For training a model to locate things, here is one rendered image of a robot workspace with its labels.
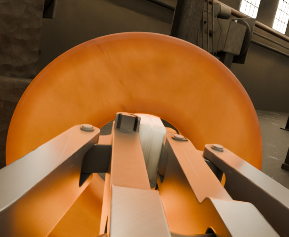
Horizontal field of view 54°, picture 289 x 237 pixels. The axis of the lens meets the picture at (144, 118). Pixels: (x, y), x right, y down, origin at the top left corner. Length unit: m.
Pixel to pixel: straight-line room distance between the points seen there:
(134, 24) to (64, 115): 7.99
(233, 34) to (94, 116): 7.89
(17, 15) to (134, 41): 0.41
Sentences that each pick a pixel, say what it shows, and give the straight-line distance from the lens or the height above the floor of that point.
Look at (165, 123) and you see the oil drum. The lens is 2.74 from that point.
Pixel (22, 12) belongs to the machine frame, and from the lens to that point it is 0.56.
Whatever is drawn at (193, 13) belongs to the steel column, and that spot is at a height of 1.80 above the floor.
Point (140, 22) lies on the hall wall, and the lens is 8.26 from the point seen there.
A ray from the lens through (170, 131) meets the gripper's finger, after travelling 0.17.
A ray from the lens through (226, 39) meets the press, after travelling 7.86.
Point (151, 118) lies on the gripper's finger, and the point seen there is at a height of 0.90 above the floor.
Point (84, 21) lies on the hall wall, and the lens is 7.33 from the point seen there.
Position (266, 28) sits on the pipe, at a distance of 12.01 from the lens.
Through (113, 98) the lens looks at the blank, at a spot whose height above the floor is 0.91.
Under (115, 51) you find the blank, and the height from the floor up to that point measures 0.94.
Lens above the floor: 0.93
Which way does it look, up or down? 10 degrees down
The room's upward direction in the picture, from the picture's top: 11 degrees clockwise
